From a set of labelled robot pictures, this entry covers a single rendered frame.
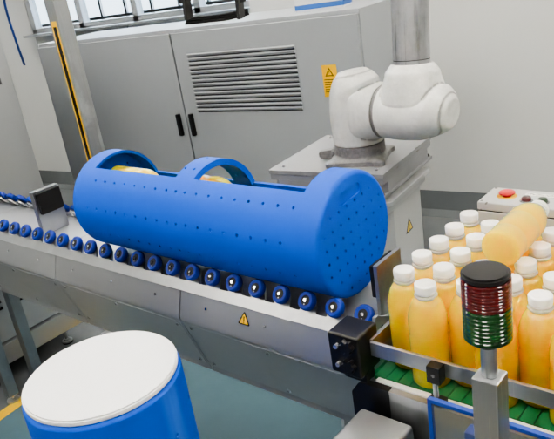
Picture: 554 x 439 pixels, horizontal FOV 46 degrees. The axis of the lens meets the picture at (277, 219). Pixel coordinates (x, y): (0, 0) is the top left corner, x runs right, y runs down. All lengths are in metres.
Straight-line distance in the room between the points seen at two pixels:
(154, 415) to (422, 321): 0.49
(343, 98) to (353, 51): 1.06
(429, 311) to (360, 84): 0.90
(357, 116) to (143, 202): 0.66
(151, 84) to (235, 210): 2.29
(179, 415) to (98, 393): 0.15
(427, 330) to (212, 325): 0.67
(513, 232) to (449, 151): 3.11
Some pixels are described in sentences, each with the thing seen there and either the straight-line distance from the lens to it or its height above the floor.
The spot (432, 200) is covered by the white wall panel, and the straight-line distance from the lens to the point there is 4.44.
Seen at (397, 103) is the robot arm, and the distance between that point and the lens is 1.82.
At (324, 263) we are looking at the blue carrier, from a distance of 1.36.
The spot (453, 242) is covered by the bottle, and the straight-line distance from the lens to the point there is 1.41.
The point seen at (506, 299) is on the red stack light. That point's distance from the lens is 0.88.
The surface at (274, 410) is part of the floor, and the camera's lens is 2.76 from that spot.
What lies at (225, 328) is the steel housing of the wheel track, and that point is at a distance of 1.66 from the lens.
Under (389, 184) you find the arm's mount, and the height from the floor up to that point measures 1.03.
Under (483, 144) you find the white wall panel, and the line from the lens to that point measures 4.23.
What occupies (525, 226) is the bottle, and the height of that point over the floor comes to 1.16.
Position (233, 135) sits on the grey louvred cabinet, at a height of 0.89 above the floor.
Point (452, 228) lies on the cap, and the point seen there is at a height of 1.10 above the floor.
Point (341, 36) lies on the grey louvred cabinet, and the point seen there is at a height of 1.34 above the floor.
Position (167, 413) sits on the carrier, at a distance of 1.18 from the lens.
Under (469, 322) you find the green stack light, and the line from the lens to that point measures 0.89.
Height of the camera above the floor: 1.66
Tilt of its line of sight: 21 degrees down
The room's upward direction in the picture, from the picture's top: 9 degrees counter-clockwise
